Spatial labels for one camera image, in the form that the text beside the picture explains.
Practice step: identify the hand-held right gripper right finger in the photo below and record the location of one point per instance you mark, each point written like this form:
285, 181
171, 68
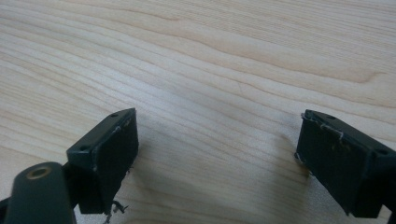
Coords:
339, 165

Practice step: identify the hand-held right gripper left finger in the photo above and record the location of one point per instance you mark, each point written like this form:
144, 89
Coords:
107, 161

